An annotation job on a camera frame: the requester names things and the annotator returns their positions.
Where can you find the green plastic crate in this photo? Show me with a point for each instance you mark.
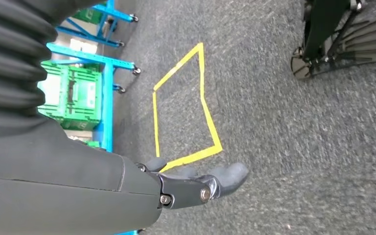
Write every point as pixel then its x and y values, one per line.
pixel 87 16
pixel 92 144
pixel 53 113
pixel 84 116

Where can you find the blue steel shelf rack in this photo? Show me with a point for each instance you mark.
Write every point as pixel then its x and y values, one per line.
pixel 108 107
pixel 87 36

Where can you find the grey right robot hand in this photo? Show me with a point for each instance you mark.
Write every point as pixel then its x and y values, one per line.
pixel 61 188

